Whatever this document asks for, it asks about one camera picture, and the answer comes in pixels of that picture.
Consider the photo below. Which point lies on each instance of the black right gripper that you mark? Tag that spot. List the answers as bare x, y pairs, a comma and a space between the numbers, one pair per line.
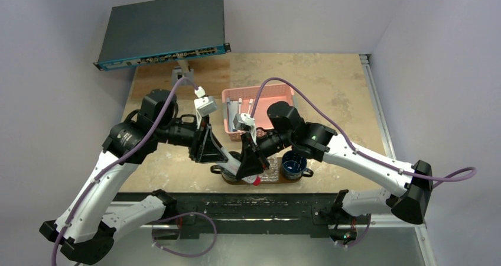
254, 152

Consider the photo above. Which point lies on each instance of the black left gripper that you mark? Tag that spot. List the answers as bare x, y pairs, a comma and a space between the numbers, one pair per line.
205, 146

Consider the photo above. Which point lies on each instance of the clear glass toothbrush holder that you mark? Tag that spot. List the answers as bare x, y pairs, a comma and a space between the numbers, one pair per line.
271, 175

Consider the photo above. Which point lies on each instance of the dark grey mug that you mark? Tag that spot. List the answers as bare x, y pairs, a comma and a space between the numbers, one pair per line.
229, 170

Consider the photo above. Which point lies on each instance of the oval wooden tray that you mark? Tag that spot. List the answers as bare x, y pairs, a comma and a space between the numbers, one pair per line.
281, 180

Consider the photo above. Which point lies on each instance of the dark blue mug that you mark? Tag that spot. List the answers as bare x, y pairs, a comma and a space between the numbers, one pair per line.
294, 166

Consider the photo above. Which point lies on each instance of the blue capped toothpaste tube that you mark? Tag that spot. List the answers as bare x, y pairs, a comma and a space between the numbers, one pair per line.
233, 110

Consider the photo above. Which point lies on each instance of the pink plastic basket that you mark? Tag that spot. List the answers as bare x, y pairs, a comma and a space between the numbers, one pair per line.
270, 95

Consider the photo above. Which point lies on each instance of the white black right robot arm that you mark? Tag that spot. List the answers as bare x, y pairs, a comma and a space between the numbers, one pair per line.
405, 188

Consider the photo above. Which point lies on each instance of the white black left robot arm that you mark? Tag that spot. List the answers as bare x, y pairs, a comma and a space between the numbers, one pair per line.
84, 233

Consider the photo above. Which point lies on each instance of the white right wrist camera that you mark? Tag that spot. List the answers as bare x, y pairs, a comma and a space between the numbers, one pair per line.
244, 122

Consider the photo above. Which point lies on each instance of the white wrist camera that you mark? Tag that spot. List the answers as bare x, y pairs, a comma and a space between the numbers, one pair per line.
244, 122
204, 104

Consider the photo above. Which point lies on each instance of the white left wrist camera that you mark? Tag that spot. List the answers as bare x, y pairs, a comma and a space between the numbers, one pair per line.
204, 104

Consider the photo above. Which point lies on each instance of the black table front rail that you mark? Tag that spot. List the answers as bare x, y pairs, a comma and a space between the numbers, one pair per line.
255, 213

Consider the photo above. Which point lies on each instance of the grey metal bracket stand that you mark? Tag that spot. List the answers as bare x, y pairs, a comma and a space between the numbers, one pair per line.
182, 73

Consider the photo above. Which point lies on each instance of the grey blue network switch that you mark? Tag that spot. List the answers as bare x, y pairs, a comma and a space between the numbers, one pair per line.
161, 31

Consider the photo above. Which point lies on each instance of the aluminium frame rail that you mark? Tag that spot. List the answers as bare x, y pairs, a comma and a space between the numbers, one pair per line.
380, 116

